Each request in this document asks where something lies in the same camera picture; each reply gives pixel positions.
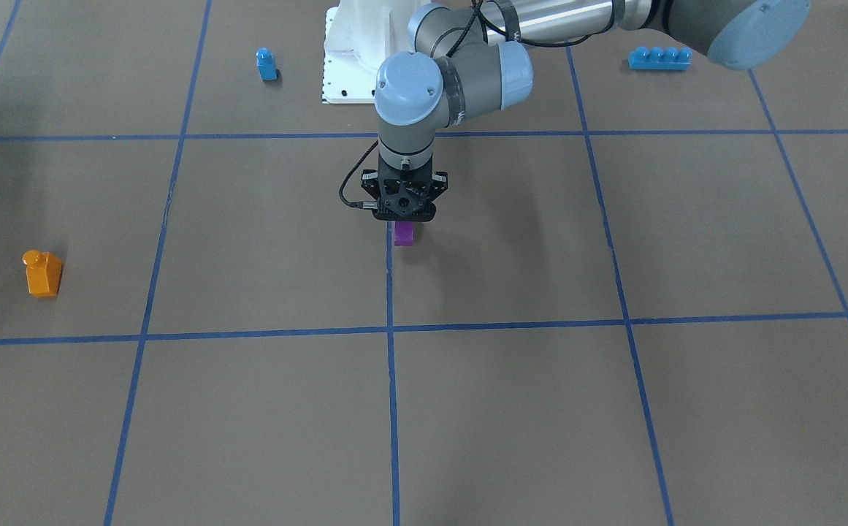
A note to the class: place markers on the small blue block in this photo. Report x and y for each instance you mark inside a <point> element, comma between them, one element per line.
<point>266,65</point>

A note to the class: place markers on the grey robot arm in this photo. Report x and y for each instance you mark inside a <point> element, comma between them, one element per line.
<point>465,63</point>

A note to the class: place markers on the purple trapezoid block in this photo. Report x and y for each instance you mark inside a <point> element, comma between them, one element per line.
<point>403,234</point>

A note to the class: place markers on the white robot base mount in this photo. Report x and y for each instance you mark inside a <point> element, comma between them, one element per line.
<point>360,35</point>

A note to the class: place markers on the long blue four-stud block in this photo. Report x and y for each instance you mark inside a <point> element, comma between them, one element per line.
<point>660,59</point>

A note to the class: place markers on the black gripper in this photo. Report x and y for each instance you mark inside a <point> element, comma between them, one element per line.
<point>369,183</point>

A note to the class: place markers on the orange trapezoid block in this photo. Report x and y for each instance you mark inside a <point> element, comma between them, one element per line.
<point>43,273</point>

